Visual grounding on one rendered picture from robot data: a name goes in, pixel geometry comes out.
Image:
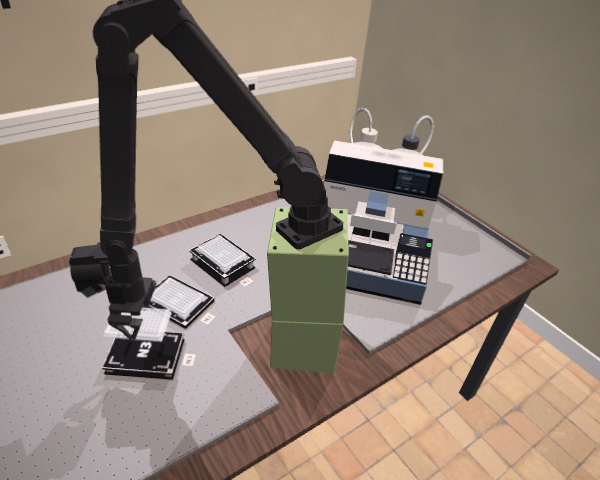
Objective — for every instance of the white microplate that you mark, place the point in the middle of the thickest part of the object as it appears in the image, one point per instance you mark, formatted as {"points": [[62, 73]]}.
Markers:
{"points": [[165, 295], [222, 253], [153, 327]]}

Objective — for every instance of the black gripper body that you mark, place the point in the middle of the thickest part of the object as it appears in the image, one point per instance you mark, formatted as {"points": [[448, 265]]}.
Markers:
{"points": [[135, 295]]}

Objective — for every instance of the dark grey bottle cap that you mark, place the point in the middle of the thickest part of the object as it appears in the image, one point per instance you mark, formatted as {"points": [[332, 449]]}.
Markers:
{"points": [[409, 145]]}

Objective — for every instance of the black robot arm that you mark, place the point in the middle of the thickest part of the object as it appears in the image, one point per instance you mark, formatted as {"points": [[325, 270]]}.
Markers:
{"points": [[174, 27]]}

